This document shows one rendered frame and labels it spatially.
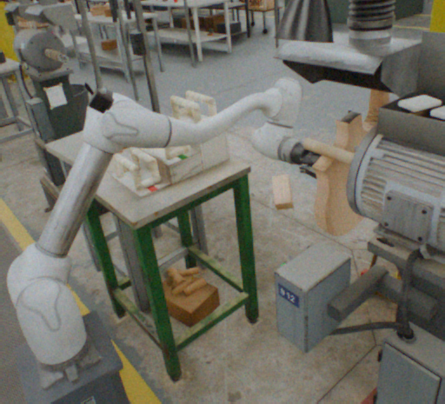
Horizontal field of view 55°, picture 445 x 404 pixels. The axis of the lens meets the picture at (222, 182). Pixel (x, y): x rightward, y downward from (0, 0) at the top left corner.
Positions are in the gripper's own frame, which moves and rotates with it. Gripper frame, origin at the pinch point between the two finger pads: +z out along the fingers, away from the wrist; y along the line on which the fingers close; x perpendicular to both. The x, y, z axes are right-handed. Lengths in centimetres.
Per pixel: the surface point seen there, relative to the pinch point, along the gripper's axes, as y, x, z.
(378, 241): 24.8, 7.1, 27.8
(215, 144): 5, -7, -64
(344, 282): 37.0, 3.3, 26.7
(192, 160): 18, -7, -65
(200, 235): 10, -86, -107
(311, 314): 49, 4, 27
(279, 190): 31.9, 18.1, 4.6
